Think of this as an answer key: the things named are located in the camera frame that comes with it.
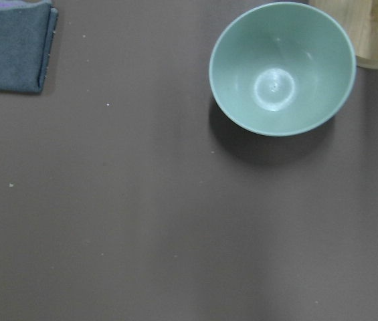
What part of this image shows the mint green bowl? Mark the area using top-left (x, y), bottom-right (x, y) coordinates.
top-left (209, 2), bottom-right (357, 136)

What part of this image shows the folded dark grey cloth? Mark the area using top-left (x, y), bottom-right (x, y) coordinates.
top-left (0, 1), bottom-right (58, 94)

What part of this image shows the wooden mug tree stand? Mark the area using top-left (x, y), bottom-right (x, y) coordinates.
top-left (308, 1), bottom-right (378, 70)

